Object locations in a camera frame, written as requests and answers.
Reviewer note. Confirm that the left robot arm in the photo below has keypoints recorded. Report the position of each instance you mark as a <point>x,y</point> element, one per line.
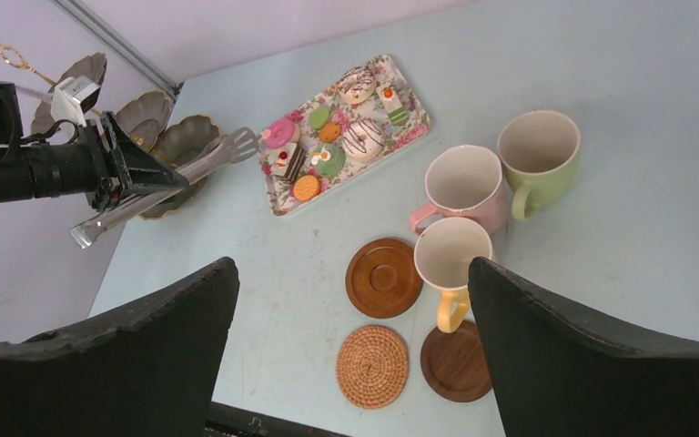
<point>76,154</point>

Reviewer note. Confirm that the small orange macaron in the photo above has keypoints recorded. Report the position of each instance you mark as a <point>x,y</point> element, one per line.
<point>330,132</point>

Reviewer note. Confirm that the dark brown wooden coaster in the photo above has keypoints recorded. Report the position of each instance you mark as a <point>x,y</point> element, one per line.
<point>454,364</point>

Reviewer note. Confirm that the green layered cake slice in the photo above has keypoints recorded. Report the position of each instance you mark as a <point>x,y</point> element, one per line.
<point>395,110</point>

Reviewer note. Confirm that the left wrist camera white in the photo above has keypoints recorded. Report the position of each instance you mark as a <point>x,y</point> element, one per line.
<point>72,98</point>

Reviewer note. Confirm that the pink mug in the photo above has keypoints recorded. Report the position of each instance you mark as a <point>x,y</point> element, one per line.
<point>465,181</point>

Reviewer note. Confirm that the light brown wooden coaster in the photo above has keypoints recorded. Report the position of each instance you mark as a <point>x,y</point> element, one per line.
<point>381,279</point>

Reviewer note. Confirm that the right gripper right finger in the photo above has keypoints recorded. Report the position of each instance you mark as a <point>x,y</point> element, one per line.
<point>561,368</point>

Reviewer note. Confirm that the green mug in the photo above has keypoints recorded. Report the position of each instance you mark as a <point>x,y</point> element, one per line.
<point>540,153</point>

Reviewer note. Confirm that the yellow mug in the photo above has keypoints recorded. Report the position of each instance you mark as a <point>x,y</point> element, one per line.
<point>442,255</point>

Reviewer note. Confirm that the orange round biscuit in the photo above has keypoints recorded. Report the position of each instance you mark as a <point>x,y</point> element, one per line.
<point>306,188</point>

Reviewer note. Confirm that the three-tier dark dessert stand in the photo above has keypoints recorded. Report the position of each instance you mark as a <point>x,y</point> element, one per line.
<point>144,118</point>

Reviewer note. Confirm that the green round cake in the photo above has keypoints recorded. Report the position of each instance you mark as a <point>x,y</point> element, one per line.
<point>328,160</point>

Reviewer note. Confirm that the woven rattan coaster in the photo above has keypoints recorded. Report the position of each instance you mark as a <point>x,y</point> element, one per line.
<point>372,367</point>

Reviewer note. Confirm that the floral rectangular tray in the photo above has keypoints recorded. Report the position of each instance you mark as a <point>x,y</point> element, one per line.
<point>369,114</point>

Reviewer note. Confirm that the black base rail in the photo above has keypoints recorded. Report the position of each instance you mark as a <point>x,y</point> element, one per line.
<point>226,420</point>

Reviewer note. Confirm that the white chocolate-drizzled donut upper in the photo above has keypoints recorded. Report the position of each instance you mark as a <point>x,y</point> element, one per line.
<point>357,85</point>

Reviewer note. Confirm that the green macaron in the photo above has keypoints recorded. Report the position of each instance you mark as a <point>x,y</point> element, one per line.
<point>319,117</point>

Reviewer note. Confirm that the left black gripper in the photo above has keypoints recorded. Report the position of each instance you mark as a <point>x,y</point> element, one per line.
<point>122,168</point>

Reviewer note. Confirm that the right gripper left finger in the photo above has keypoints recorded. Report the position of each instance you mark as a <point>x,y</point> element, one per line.
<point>145,368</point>

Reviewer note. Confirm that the white chocolate-drizzled donut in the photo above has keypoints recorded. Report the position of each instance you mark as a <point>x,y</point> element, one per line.
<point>363,140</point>
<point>357,85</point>

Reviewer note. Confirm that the chocolate cake slice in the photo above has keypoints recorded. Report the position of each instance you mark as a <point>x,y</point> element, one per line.
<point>287,162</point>

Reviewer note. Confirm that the white chocolate-drizzled donut lower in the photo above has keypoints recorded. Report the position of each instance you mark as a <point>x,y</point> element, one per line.
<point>363,140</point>

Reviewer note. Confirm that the pink frosted donut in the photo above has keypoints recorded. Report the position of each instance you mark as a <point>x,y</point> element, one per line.
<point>280,133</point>

